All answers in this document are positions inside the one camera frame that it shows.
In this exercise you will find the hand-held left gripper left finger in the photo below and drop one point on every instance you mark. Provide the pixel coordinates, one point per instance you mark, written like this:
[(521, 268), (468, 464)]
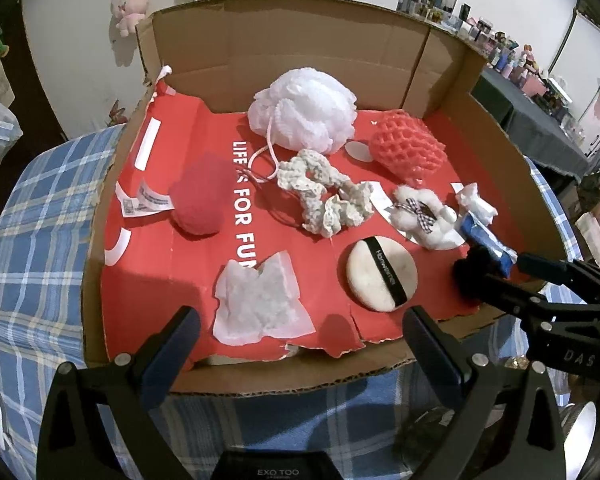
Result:
[(172, 355)]

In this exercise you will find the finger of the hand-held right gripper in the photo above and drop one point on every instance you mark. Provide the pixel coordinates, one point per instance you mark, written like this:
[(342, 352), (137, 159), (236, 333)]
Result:
[(545, 265), (510, 295)]

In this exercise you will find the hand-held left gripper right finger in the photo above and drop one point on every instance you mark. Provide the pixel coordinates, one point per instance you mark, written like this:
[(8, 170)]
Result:
[(432, 355)]

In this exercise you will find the black scrunchie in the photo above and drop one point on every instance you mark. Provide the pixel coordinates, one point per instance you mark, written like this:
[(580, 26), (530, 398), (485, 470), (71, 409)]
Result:
[(472, 270)]

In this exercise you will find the blue tissue packet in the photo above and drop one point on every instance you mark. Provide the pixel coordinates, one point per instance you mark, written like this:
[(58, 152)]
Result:
[(480, 235)]

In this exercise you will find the large glass jar metal lid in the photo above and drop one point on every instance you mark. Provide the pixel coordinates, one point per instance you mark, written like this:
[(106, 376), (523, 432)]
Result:
[(427, 432)]

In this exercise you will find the white plush sheep toy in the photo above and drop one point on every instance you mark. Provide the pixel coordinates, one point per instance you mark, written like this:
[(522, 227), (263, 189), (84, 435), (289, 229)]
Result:
[(445, 237)]

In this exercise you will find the white tissue sheet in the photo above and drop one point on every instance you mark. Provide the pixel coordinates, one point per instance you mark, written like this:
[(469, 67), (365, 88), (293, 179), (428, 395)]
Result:
[(260, 305)]

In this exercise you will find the beige powder puff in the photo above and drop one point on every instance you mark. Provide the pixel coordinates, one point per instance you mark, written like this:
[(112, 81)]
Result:
[(365, 280)]

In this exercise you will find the red knit ball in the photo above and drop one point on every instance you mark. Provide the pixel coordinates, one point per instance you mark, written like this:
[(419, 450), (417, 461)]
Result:
[(200, 200)]

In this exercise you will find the red foam fruit net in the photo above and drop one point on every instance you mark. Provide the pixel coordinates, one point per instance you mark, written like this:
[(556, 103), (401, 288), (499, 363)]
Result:
[(405, 150)]

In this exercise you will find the cream crochet scrunchie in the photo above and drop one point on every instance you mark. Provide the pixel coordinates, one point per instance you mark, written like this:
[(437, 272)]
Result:
[(320, 210)]

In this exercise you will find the white mesh bath pouf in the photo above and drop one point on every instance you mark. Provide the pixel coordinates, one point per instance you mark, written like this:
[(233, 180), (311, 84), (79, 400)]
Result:
[(305, 105)]

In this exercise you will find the cardboard box red inside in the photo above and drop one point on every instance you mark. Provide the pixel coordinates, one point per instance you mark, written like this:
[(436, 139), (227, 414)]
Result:
[(280, 45)]

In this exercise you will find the dresser with dark cloth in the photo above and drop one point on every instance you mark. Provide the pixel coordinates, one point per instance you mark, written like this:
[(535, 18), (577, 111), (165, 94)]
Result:
[(530, 125)]

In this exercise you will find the blue plaid blanket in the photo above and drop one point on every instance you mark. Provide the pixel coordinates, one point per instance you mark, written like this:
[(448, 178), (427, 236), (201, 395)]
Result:
[(40, 260)]

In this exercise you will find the row of cosmetics bottles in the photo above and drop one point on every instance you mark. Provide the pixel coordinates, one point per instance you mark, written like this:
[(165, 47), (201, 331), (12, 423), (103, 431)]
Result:
[(520, 60)]

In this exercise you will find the white cabinet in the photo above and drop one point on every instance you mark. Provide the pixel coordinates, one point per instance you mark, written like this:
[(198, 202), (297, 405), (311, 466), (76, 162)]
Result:
[(595, 60)]

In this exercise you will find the pink plush toy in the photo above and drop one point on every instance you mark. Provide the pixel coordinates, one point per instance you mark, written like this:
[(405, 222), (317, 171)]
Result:
[(130, 2)]

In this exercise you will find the butterfly wall decoration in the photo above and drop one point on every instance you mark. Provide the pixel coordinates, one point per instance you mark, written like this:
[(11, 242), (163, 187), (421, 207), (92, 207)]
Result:
[(116, 111)]

